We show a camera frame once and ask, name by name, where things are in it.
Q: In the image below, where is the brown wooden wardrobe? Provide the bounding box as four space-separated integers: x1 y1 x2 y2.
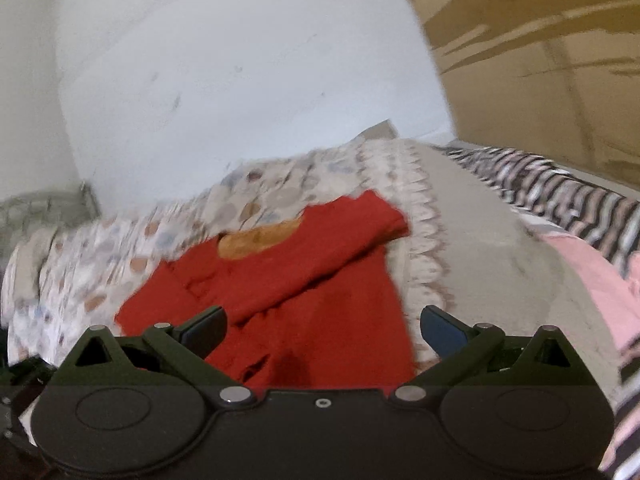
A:
392 0 640 186

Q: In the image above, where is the pink cloth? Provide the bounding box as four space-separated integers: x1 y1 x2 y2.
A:
525 220 640 361

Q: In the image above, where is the red shirt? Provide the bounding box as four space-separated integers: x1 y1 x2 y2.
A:
114 189 418 392

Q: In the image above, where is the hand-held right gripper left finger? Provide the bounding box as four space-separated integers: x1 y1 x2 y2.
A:
60 305 253 406

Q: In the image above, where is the printed circle pattern blanket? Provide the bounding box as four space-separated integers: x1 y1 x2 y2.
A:
0 137 621 401

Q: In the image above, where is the metal bed headboard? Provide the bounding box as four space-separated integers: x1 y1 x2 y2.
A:
0 182 101 243

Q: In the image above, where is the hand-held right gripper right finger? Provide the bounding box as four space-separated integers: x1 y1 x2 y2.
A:
392 305 602 406

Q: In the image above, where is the beige pillow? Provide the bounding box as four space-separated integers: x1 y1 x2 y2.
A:
0 225 61 321

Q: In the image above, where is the striped blanket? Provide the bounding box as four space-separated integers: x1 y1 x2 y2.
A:
440 145 640 281

